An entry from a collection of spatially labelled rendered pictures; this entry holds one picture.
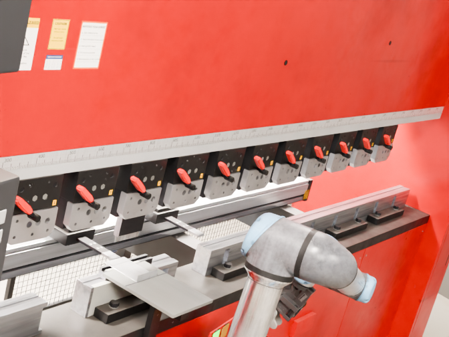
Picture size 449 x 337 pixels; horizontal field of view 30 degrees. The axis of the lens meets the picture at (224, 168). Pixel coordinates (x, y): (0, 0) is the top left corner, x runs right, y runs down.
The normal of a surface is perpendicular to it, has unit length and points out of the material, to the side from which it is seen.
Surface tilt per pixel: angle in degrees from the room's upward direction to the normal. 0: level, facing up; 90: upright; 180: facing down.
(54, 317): 0
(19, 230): 90
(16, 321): 90
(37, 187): 90
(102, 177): 90
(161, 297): 0
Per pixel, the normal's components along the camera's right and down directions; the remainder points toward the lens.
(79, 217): 0.78, 0.37
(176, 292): 0.25, -0.93
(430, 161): -0.58, 0.10
